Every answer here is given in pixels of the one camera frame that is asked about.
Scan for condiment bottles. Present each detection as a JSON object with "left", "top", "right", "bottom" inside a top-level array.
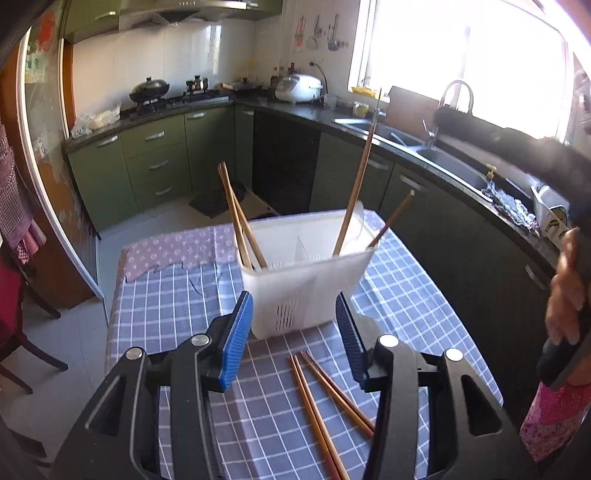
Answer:
[{"left": 270, "top": 65, "right": 297, "bottom": 89}]

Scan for green base cabinets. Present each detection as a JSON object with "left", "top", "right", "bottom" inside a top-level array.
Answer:
[{"left": 66, "top": 103, "right": 556, "bottom": 418}]

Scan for wall utensil rack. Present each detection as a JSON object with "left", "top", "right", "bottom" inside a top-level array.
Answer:
[{"left": 291, "top": 13, "right": 350, "bottom": 53}]

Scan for blue checked tablecloth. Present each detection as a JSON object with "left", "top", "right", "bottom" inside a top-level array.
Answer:
[{"left": 106, "top": 217, "right": 505, "bottom": 480}]

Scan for black kitchen countertop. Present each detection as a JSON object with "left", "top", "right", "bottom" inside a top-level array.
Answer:
[{"left": 62, "top": 94, "right": 562, "bottom": 278}]

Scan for kitchen window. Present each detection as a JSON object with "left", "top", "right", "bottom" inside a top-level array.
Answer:
[{"left": 346, "top": 0, "right": 579, "bottom": 140}]

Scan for light bamboo chopstick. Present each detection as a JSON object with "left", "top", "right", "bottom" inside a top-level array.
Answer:
[
  {"left": 332, "top": 88, "right": 384, "bottom": 256},
  {"left": 222, "top": 161, "right": 269, "bottom": 269},
  {"left": 366, "top": 189, "right": 415, "bottom": 248},
  {"left": 218, "top": 161, "right": 254, "bottom": 271}
]

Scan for wooden cutting board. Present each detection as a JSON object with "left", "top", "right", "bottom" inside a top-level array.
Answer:
[{"left": 385, "top": 85, "right": 440, "bottom": 135}]

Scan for steel range hood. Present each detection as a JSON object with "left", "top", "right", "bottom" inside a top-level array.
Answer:
[{"left": 117, "top": 0, "right": 260, "bottom": 33}]

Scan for white plastic container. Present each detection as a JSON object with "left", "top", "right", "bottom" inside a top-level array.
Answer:
[{"left": 530, "top": 184, "right": 574, "bottom": 241}]

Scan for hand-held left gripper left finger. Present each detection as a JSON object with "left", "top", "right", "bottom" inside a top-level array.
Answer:
[{"left": 48, "top": 291, "right": 254, "bottom": 480}]

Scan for red wooden chair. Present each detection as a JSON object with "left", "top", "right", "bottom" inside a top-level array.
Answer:
[{"left": 0, "top": 251, "right": 70, "bottom": 396}]

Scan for black wok with lid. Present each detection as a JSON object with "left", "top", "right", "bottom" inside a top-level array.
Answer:
[{"left": 128, "top": 76, "right": 171, "bottom": 103}]

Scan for person's right forearm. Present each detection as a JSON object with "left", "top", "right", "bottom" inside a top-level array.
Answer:
[{"left": 519, "top": 381, "right": 591, "bottom": 464}]

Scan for purple patterned cloth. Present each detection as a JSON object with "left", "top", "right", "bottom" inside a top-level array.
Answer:
[{"left": 117, "top": 210, "right": 394, "bottom": 285}]

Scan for white plastic utensil holder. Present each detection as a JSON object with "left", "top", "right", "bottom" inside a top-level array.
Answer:
[{"left": 235, "top": 209, "right": 378, "bottom": 340}]

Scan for tall steel faucet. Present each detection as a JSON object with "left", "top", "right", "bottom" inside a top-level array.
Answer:
[{"left": 422, "top": 79, "right": 475, "bottom": 150}]

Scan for dark floor mat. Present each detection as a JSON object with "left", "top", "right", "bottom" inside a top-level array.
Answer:
[{"left": 188, "top": 182, "right": 248, "bottom": 219}]

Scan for person's right hand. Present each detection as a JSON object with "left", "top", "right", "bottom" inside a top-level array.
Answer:
[{"left": 544, "top": 227, "right": 584, "bottom": 345}]

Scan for white plastic bag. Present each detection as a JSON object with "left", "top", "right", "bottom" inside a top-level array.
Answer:
[{"left": 69, "top": 104, "right": 123, "bottom": 140}]

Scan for white rice cooker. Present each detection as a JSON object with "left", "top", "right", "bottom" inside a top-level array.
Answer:
[{"left": 274, "top": 73, "right": 324, "bottom": 103}]

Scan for decorated glass sliding door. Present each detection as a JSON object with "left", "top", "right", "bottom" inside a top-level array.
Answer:
[{"left": 18, "top": 9, "right": 105, "bottom": 299}]

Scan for green wall cabinets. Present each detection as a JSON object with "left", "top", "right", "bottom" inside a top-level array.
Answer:
[{"left": 62, "top": 0, "right": 285, "bottom": 45}]

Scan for steel double sink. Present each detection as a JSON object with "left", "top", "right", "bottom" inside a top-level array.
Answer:
[{"left": 332, "top": 117, "right": 491, "bottom": 195}]

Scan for black gas stove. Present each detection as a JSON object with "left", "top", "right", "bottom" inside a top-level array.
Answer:
[{"left": 133, "top": 89, "right": 230, "bottom": 116}]

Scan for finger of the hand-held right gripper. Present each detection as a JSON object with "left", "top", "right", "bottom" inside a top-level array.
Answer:
[{"left": 436, "top": 106, "right": 539, "bottom": 174}]

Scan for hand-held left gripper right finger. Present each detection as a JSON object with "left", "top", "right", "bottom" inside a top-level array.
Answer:
[{"left": 335, "top": 293, "right": 541, "bottom": 480}]

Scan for clear plastic spoon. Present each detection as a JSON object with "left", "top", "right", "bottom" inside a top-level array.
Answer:
[{"left": 342, "top": 199, "right": 371, "bottom": 256}]

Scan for purple checked apron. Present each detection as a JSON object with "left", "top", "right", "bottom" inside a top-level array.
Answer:
[{"left": 0, "top": 122, "right": 48, "bottom": 267}]

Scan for reddish brown wooden chopstick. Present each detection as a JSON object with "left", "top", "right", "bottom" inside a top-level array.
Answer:
[
  {"left": 289, "top": 354, "right": 341, "bottom": 480},
  {"left": 300, "top": 352, "right": 375, "bottom": 438},
  {"left": 294, "top": 354, "right": 352, "bottom": 480},
  {"left": 305, "top": 351, "right": 376, "bottom": 429}
]

